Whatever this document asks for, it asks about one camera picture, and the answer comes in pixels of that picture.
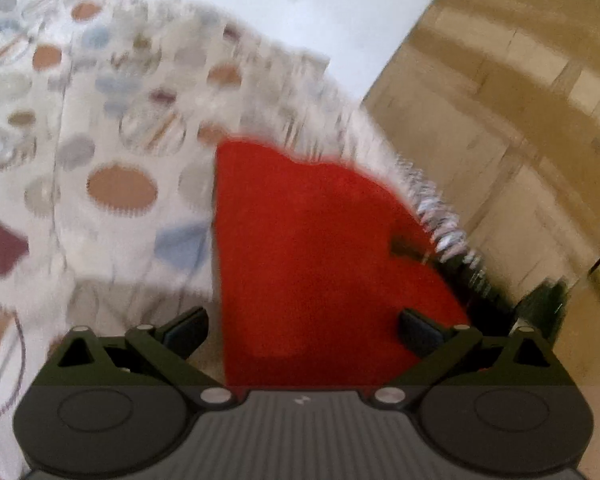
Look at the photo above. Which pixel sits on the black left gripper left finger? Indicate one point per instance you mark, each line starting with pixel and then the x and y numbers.
pixel 117 407

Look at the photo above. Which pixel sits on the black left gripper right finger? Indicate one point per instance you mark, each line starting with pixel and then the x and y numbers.
pixel 492 405

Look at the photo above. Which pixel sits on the red long-sleeved garment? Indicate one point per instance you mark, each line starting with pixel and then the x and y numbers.
pixel 316 263

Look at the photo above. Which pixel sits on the patterned circle-print quilt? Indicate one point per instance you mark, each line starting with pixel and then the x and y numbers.
pixel 106 177

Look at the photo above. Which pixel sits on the brown wooden wardrobe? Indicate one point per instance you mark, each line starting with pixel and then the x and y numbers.
pixel 499 102

